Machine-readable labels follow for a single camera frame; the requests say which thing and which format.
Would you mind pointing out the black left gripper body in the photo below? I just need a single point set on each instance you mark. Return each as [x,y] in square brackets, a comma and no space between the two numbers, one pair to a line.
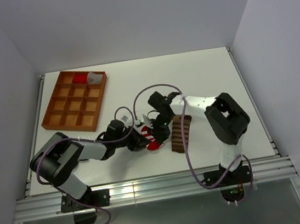
[132,143]

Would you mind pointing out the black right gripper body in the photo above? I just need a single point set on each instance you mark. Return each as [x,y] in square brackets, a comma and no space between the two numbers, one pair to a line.
[161,126]

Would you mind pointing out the red white striped sock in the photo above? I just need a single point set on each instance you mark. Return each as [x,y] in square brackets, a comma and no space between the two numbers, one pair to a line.
[154,144]

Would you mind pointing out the brown beige striped sock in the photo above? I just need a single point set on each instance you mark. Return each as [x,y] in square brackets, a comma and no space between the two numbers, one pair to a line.
[176,135]

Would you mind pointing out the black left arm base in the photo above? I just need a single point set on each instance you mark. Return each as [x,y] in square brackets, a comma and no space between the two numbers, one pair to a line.
[87,209]

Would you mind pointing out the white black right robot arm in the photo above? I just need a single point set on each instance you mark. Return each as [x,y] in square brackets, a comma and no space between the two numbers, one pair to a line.
[228,121]

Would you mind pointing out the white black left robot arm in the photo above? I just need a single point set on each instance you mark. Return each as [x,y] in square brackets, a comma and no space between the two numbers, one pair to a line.
[55,161]

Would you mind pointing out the brown wooden compartment tray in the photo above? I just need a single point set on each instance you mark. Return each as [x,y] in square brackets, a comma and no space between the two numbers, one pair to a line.
[74,107]

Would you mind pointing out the rolled grey sock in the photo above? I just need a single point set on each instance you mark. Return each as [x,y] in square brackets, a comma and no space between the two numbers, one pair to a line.
[94,78]

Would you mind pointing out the rolled red sock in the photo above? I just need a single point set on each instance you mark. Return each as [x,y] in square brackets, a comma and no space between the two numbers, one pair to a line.
[80,78]

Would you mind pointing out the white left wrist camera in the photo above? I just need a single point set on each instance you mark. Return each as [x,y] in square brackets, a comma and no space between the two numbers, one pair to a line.
[124,118]

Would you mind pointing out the aluminium front rail frame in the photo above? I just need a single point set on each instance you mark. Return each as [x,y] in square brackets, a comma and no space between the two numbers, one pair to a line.
[148,190]

